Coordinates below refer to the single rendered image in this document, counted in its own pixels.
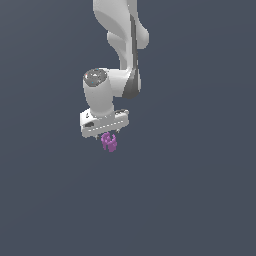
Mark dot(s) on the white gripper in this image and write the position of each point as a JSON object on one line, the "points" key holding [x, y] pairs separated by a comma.
{"points": [[105, 122]]}

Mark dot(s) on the small purple object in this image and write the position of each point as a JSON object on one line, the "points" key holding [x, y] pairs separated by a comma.
{"points": [[109, 142]]}

